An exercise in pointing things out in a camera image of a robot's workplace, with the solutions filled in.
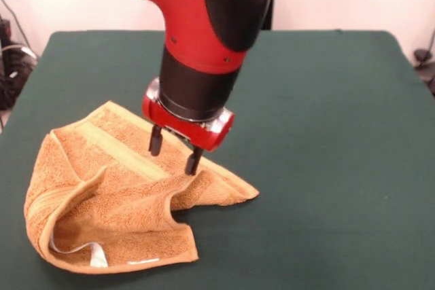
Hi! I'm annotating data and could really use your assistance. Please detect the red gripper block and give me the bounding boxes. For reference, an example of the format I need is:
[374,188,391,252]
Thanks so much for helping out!
[141,94,235,177]

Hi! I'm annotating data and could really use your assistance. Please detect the tan terry towel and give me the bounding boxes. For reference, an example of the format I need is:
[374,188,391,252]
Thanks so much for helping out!
[23,101,261,274]

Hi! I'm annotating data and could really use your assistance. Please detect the dark green table cloth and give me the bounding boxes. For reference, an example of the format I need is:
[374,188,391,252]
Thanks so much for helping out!
[0,30,435,290]

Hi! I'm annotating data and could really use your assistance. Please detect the black stand base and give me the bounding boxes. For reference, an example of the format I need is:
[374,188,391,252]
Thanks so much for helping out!
[413,48,435,97]

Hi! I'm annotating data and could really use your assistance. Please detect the black cable bundle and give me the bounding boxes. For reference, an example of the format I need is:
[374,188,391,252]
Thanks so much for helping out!
[0,0,38,111]

